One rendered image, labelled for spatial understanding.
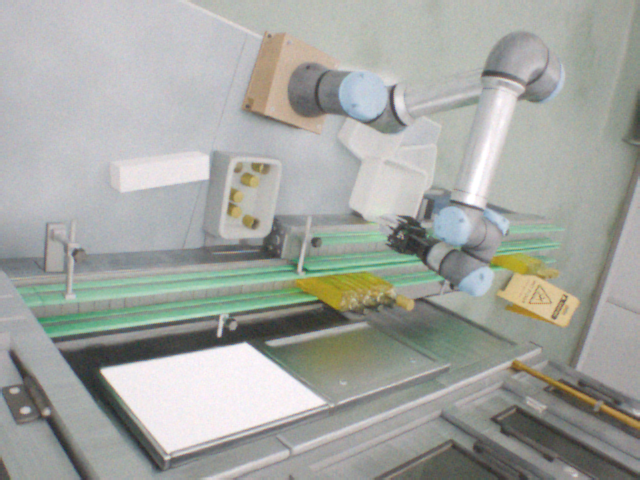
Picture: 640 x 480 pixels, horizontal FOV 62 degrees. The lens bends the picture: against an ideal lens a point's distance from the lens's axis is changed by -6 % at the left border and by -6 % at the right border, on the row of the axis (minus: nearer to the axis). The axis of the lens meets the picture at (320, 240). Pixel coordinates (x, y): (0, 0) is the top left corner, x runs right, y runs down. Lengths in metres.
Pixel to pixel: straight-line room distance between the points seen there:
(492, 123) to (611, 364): 6.51
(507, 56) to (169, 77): 0.79
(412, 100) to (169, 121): 0.61
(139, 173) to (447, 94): 0.76
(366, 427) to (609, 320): 6.32
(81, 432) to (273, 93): 1.12
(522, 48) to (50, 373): 1.03
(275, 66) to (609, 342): 6.49
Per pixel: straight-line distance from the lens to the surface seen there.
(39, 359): 0.63
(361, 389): 1.38
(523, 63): 1.22
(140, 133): 1.42
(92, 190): 1.41
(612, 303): 7.44
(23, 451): 0.54
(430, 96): 1.44
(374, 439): 1.27
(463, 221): 1.15
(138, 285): 1.33
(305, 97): 1.49
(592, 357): 7.62
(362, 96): 1.40
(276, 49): 1.52
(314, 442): 1.18
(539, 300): 4.87
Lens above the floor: 2.02
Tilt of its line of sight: 43 degrees down
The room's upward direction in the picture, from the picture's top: 115 degrees clockwise
